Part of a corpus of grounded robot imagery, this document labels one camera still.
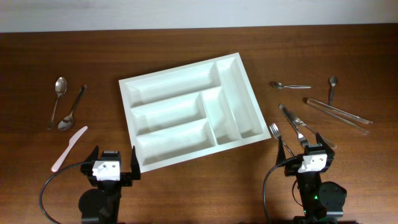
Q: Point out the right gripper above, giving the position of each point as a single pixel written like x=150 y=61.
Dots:
x=291 y=168

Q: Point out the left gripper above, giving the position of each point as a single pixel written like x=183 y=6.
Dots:
x=127 y=177

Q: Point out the silver fork short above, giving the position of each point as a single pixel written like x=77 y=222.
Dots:
x=301 y=138

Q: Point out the silver fork long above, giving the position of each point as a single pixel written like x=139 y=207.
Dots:
x=275 y=132

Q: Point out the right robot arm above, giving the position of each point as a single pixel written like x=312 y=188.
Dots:
x=322 y=202

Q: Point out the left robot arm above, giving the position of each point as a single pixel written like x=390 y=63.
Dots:
x=100 y=204

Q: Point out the white plastic knife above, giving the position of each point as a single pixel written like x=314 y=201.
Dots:
x=71 y=143

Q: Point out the small silver teaspoon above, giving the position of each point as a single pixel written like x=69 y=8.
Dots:
x=280 y=86

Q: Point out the white plastic cutlery tray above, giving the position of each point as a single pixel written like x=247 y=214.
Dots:
x=191 y=111

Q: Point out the silver spoon far left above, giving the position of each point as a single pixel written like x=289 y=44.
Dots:
x=60 y=90

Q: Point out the silver spoon dark handle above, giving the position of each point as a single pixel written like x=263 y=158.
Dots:
x=68 y=121

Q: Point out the small dark-handled spoon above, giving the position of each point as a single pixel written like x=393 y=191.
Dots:
x=333 y=81

